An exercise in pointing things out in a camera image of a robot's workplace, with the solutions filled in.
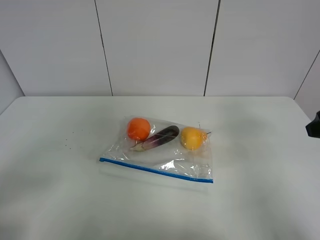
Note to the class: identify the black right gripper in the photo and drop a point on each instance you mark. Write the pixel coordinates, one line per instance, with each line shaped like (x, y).
(313, 128)

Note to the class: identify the clear zip bag blue seal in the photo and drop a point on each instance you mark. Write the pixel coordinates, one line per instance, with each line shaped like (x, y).
(170, 159)

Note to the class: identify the purple eggplant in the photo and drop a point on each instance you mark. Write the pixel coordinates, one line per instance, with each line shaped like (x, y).
(160, 138)

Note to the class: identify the orange fruit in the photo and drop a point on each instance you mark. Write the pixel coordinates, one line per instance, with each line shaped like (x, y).
(138, 129)

